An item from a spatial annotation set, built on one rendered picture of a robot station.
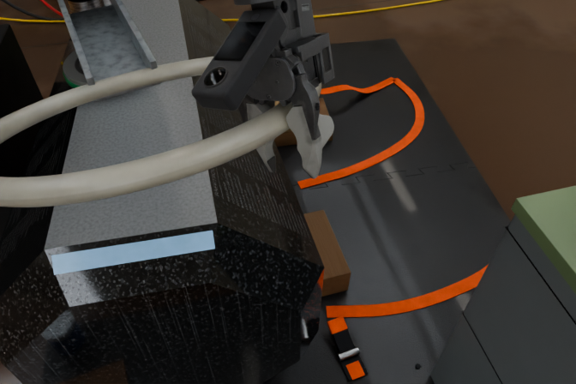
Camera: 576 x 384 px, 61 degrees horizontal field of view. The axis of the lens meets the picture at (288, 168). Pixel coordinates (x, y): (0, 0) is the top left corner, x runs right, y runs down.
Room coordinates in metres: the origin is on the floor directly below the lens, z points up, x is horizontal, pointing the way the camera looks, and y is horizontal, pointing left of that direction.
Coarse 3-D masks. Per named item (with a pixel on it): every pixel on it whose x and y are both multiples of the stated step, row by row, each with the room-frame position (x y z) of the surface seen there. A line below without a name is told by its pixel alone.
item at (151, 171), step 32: (192, 64) 0.74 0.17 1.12; (64, 96) 0.65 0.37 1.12; (96, 96) 0.67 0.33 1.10; (0, 128) 0.53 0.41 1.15; (256, 128) 0.38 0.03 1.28; (288, 128) 0.41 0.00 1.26; (160, 160) 0.33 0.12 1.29; (192, 160) 0.33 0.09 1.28; (224, 160) 0.34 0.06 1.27; (0, 192) 0.31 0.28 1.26; (32, 192) 0.30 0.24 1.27; (64, 192) 0.30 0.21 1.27; (96, 192) 0.30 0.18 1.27; (128, 192) 0.31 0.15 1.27
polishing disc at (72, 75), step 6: (72, 54) 1.14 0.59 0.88; (66, 60) 1.11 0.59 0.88; (72, 60) 1.11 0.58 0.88; (78, 60) 1.11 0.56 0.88; (66, 66) 1.09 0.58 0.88; (72, 66) 1.09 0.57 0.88; (78, 66) 1.09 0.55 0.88; (66, 72) 1.06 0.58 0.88; (72, 72) 1.06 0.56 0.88; (78, 72) 1.06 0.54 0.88; (72, 78) 1.03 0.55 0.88; (78, 78) 1.03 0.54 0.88; (84, 78) 1.03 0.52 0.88; (78, 84) 1.02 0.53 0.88; (84, 84) 1.01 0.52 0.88
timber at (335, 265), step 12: (312, 216) 1.18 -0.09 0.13; (324, 216) 1.18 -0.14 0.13; (312, 228) 1.12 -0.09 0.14; (324, 228) 1.12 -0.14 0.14; (324, 240) 1.07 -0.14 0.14; (336, 240) 1.07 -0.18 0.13; (324, 252) 1.02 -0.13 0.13; (336, 252) 1.02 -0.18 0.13; (324, 264) 0.96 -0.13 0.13; (336, 264) 0.96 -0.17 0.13; (324, 276) 0.92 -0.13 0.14; (336, 276) 0.92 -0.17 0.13; (348, 276) 0.93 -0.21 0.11; (324, 288) 0.90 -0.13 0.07; (336, 288) 0.92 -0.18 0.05
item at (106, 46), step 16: (112, 0) 1.02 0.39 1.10; (64, 16) 0.91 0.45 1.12; (80, 16) 0.99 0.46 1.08; (96, 16) 0.99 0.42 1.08; (112, 16) 0.99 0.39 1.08; (128, 16) 0.90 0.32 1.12; (80, 32) 0.92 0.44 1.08; (96, 32) 0.92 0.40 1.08; (112, 32) 0.92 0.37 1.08; (128, 32) 0.91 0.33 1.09; (80, 48) 0.78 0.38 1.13; (96, 48) 0.86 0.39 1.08; (112, 48) 0.85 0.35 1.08; (128, 48) 0.85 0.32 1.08; (144, 48) 0.78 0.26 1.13; (96, 64) 0.79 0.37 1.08; (112, 64) 0.79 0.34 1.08; (128, 64) 0.79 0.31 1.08; (144, 64) 0.79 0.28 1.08; (96, 80) 0.74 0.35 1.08; (112, 96) 0.70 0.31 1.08
